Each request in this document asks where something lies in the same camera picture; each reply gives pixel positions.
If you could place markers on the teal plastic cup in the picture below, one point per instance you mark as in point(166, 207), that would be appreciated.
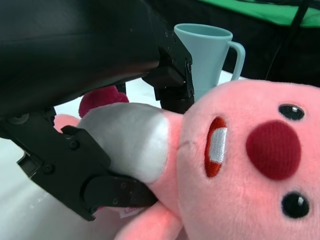
point(207, 55)

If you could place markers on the green cloth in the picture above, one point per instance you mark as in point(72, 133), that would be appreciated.
point(262, 10)

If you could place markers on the black cloth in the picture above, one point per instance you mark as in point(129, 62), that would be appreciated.
point(257, 50)

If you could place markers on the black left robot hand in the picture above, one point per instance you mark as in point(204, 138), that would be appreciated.
point(62, 45)

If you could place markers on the pink plush doll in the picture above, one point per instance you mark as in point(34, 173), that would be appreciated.
point(240, 200)

